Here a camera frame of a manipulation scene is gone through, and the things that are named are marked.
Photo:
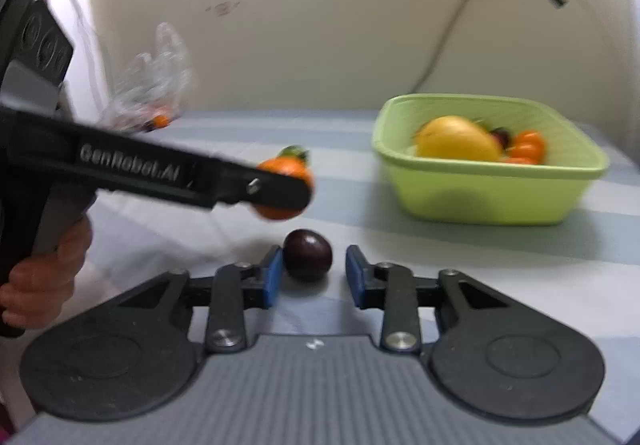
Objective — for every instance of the green plastic basin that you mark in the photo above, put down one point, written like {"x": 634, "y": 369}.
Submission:
{"x": 475, "y": 195}

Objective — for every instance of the round orange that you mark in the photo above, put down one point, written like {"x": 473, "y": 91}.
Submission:
{"x": 530, "y": 142}
{"x": 285, "y": 166}

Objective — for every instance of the dark purple plum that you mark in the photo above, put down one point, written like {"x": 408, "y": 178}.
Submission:
{"x": 307, "y": 255}

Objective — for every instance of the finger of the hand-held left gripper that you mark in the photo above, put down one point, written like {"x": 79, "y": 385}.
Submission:
{"x": 270, "y": 192}

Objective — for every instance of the tiny orange fruit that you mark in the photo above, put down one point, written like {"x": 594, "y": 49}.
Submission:
{"x": 161, "y": 120}

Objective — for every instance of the small orange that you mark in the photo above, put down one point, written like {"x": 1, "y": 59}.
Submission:
{"x": 520, "y": 160}

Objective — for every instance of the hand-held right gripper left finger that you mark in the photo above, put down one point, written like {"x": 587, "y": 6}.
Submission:
{"x": 272, "y": 276}

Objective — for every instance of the clear plastic bag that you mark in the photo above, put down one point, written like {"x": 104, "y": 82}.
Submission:
{"x": 150, "y": 75}

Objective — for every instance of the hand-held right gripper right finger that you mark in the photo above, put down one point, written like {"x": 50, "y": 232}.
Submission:
{"x": 355, "y": 276}

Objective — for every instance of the grey striped cloth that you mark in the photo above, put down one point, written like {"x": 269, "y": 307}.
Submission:
{"x": 500, "y": 265}

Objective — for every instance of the yellow mango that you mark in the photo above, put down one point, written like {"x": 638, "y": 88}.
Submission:
{"x": 455, "y": 140}

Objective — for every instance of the person's left hand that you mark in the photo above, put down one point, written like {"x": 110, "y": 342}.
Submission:
{"x": 45, "y": 285}

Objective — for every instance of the small green fruit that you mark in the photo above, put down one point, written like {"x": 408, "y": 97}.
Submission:
{"x": 292, "y": 152}

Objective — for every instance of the small dark fruit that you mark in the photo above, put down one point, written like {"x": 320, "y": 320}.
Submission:
{"x": 501, "y": 137}

